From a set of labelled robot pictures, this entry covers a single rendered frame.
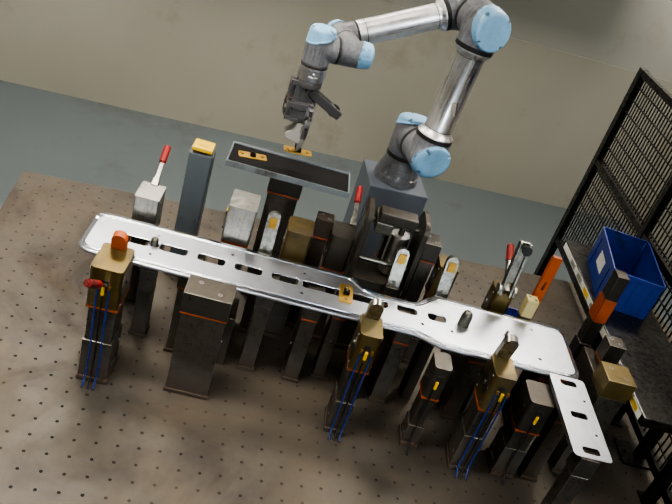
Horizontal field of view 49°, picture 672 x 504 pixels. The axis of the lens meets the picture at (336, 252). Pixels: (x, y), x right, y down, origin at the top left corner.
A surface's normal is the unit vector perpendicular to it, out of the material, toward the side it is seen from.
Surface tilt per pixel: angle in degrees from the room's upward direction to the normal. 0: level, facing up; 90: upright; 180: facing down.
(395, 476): 0
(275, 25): 90
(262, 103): 90
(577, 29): 90
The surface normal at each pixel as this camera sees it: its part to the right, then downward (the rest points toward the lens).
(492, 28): 0.31, 0.47
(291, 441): 0.27, -0.81
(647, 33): 0.07, 0.55
